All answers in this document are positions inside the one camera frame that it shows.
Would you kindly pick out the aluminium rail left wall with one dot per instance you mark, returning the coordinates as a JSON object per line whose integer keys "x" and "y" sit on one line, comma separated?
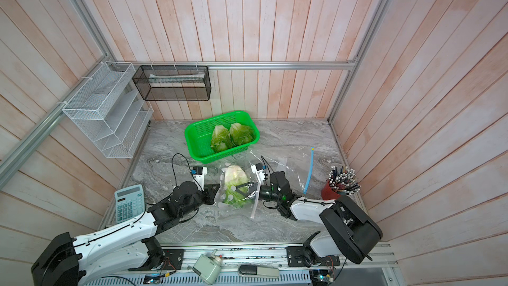
{"x": 24, "y": 149}

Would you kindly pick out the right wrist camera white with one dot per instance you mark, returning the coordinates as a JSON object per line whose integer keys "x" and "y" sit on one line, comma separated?
{"x": 260, "y": 172}

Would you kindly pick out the teal calculator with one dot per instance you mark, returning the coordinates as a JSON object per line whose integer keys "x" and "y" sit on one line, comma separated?
{"x": 129, "y": 203}

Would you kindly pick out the black mesh wall basket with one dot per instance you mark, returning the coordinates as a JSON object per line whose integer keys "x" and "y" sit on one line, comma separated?
{"x": 173, "y": 83}

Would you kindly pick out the clear zip bag blue seal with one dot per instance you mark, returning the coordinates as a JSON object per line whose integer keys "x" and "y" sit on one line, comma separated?
{"x": 295, "y": 161}

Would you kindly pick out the aluminium rail back wall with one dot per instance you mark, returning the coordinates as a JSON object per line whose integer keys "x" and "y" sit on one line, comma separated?
{"x": 259, "y": 65}

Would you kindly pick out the aluminium rail wall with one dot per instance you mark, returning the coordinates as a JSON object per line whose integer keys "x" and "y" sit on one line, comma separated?
{"x": 259, "y": 65}
{"x": 24, "y": 149}

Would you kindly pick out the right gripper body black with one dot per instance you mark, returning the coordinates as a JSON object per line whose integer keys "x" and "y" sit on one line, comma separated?
{"x": 266, "y": 193}

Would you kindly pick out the green plastic basket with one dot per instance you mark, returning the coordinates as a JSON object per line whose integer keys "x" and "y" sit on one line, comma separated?
{"x": 199, "y": 134}

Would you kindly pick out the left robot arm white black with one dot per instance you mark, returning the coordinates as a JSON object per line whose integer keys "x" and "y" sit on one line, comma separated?
{"x": 129, "y": 245}

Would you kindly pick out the white box device front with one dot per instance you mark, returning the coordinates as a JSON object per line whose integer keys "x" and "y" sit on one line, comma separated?
{"x": 208, "y": 268}

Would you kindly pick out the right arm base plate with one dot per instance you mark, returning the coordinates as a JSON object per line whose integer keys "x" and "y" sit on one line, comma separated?
{"x": 301, "y": 256}

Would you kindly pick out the red pen holder cup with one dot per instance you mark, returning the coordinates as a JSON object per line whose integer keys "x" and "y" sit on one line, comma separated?
{"x": 327, "y": 193}

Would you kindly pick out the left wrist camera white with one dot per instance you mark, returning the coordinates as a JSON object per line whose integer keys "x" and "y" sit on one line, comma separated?
{"x": 199, "y": 173}

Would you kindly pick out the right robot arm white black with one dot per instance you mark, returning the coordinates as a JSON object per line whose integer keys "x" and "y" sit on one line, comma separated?
{"x": 349, "y": 230}

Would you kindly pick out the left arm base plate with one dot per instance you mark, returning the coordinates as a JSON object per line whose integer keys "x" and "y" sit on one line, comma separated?
{"x": 167, "y": 259}

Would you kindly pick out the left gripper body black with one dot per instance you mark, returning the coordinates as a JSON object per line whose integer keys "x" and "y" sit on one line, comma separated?
{"x": 208, "y": 197}

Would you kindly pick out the grey foot pedal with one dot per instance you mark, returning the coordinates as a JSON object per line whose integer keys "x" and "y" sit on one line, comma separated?
{"x": 252, "y": 271}

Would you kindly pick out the white wire mesh shelf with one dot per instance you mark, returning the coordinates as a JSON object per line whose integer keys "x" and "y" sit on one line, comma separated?
{"x": 112, "y": 116}

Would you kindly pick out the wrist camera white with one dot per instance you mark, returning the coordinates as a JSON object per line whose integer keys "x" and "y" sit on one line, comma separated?
{"x": 199, "y": 173}
{"x": 260, "y": 172}

